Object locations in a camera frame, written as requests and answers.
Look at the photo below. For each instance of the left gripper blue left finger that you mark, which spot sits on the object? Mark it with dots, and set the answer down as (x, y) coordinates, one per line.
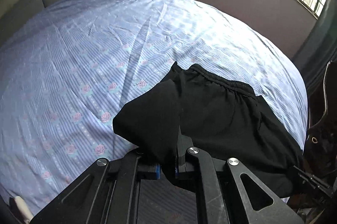
(135, 167)

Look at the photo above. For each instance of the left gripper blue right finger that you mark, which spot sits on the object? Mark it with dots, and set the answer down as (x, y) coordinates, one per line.
(196, 173)

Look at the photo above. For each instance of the black pants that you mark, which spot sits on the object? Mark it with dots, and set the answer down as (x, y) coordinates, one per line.
(222, 117)

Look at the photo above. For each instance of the blue floral bed sheet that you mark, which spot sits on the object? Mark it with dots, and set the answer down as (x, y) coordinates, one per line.
(68, 71)

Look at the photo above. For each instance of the folded black garment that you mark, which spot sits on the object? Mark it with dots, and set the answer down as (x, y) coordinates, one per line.
(12, 204)

